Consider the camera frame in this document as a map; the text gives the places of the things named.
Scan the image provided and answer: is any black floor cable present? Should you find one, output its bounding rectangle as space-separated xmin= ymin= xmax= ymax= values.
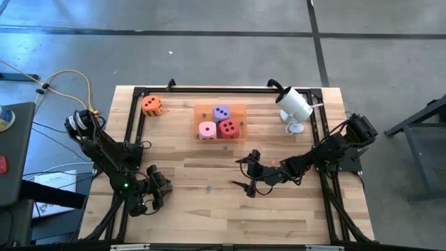
xmin=31 ymin=121 xmax=95 ymax=164

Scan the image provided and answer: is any dark grey metal stand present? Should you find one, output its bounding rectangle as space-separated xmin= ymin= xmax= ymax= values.
xmin=384 ymin=93 xmax=446 ymax=204

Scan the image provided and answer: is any black aluminium rig frame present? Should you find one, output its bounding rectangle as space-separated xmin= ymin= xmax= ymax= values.
xmin=78 ymin=85 xmax=376 ymax=245

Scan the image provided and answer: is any large orange foam die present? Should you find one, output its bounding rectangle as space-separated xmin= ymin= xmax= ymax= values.
xmin=141 ymin=95 xmax=163 ymax=117

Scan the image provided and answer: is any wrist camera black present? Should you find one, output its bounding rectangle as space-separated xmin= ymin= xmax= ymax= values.
xmin=259 ymin=166 xmax=279 ymax=184
xmin=146 ymin=165 xmax=164 ymax=183

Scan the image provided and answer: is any large purple foam die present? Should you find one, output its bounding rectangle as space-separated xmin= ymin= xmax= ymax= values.
xmin=212 ymin=105 xmax=231 ymax=123

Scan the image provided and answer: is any dark grey cart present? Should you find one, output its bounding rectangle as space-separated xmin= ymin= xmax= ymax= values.
xmin=0 ymin=102 xmax=36 ymax=247

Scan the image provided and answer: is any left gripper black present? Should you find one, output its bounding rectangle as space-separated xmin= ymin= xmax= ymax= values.
xmin=138 ymin=180 xmax=174 ymax=214

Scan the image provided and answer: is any large pink foam die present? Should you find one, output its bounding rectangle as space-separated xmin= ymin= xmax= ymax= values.
xmin=198 ymin=121 xmax=217 ymax=141

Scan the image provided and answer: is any white desk camera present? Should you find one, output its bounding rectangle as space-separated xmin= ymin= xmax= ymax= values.
xmin=275 ymin=86 xmax=325 ymax=136

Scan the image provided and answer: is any white floor cable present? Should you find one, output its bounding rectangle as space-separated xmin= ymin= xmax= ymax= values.
xmin=24 ymin=161 xmax=95 ymax=181

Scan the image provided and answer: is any yellow cable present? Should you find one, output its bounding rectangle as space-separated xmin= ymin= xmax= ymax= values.
xmin=0 ymin=59 xmax=100 ymax=118

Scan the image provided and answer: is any black flat bar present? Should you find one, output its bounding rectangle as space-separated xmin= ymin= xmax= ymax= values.
xmin=20 ymin=179 xmax=87 ymax=210

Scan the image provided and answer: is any white paper booklet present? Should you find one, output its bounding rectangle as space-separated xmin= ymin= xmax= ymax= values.
xmin=32 ymin=169 xmax=77 ymax=219

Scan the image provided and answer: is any grey metal bracket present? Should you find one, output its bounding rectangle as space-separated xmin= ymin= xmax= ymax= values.
xmin=305 ymin=245 xmax=345 ymax=251
xmin=110 ymin=243 xmax=151 ymax=251

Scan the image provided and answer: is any black floor bar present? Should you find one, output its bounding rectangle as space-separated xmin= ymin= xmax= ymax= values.
xmin=0 ymin=73 xmax=39 ymax=82

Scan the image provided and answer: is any orange translucent plastic bin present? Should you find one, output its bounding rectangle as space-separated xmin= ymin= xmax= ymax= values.
xmin=192 ymin=102 xmax=249 ymax=142

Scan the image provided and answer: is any blue and white can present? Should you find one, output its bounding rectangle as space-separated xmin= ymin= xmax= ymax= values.
xmin=0 ymin=105 xmax=16 ymax=132

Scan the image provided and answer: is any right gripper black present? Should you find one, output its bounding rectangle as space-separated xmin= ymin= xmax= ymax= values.
xmin=230 ymin=149 xmax=297 ymax=198

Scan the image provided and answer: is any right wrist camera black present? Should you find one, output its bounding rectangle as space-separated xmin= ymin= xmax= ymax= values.
xmin=259 ymin=166 xmax=279 ymax=184

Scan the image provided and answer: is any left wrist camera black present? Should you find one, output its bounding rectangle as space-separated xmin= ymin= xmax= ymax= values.
xmin=146 ymin=165 xmax=164 ymax=183

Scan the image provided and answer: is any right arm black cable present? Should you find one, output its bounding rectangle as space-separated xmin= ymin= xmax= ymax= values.
xmin=240 ymin=158 xmax=276 ymax=196

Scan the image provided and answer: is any large red foam die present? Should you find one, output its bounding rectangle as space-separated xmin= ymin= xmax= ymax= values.
xmin=218 ymin=119 xmax=241 ymax=139

